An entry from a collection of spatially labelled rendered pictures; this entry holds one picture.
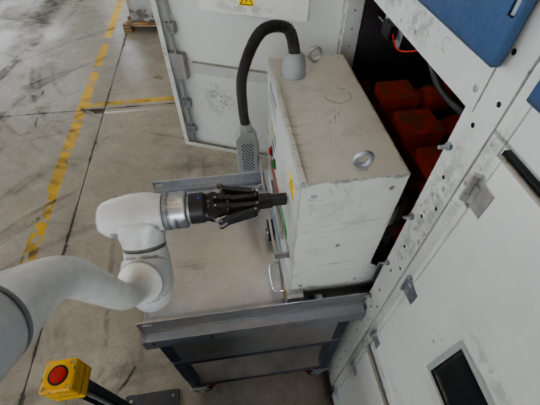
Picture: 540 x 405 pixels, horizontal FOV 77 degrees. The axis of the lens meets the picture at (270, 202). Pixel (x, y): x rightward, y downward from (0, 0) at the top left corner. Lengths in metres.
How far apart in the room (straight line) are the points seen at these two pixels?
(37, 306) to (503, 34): 0.61
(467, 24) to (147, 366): 1.90
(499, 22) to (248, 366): 1.57
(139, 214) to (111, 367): 1.37
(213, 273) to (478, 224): 0.84
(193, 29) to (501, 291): 1.16
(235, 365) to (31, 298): 1.38
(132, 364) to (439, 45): 1.89
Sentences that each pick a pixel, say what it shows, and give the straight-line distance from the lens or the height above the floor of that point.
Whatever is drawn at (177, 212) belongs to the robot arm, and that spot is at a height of 1.26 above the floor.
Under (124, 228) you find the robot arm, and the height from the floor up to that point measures 1.25.
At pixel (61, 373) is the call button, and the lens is 1.13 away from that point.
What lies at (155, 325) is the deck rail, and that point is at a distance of 1.09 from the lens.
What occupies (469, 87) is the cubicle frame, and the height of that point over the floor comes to 1.60.
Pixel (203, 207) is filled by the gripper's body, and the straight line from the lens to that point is 0.81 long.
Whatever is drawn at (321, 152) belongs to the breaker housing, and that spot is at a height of 1.39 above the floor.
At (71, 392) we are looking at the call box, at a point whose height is 0.87.
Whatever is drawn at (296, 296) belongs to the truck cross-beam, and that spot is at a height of 0.93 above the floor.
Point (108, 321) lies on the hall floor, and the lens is 2.19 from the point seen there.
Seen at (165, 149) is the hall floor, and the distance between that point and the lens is 2.96.
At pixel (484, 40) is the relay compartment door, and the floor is 1.67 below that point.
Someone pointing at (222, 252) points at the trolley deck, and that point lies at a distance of 1.21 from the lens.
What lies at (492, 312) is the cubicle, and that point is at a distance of 0.58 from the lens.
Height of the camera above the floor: 1.87
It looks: 50 degrees down
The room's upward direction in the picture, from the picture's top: straight up
